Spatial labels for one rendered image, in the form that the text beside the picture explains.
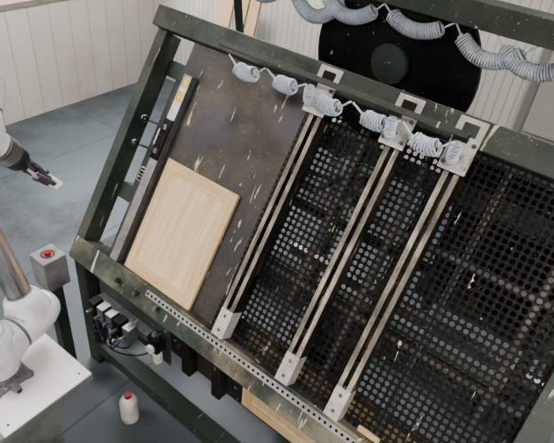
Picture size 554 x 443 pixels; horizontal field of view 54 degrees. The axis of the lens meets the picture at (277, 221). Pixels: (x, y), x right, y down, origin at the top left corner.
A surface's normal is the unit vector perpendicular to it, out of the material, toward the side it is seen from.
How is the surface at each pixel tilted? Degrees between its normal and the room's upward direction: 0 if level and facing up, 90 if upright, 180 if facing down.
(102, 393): 0
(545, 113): 90
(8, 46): 90
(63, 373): 1
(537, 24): 90
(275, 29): 90
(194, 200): 58
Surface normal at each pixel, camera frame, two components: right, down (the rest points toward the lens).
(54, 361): 0.10, -0.79
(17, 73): 0.79, 0.42
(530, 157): -0.48, -0.07
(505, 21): -0.62, 0.42
